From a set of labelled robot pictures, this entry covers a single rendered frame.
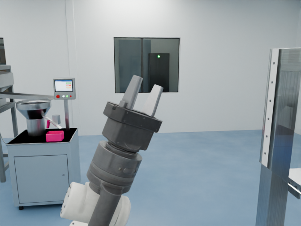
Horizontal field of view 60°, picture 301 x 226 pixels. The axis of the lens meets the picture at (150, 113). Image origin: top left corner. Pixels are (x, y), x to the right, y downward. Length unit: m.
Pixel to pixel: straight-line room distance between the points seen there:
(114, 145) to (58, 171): 2.51
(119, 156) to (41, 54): 5.17
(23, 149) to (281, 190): 2.53
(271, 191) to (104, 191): 0.56
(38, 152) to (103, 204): 2.51
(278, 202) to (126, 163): 0.56
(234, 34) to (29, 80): 4.25
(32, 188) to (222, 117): 4.18
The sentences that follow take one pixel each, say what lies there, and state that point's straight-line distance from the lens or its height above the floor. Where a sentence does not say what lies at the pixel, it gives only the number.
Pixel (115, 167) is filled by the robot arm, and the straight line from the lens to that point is 0.47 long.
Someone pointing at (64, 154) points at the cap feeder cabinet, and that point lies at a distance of 2.89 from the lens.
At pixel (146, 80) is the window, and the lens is 5.53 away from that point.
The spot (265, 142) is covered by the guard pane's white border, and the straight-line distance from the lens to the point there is 0.85.
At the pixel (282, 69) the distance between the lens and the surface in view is 0.77.
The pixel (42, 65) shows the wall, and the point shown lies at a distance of 5.58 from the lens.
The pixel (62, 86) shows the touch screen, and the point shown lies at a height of 1.29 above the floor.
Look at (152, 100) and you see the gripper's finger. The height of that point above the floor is 1.54.
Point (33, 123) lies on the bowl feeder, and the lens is 3.12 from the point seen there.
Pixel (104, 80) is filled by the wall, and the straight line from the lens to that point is 5.41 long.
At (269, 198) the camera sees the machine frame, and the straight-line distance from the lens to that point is 0.89.
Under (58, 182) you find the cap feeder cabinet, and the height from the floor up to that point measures 0.32.
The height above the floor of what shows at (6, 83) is 1.28.
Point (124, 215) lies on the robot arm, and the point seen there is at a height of 1.33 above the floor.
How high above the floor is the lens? 1.63
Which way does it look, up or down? 12 degrees down
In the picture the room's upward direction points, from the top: straight up
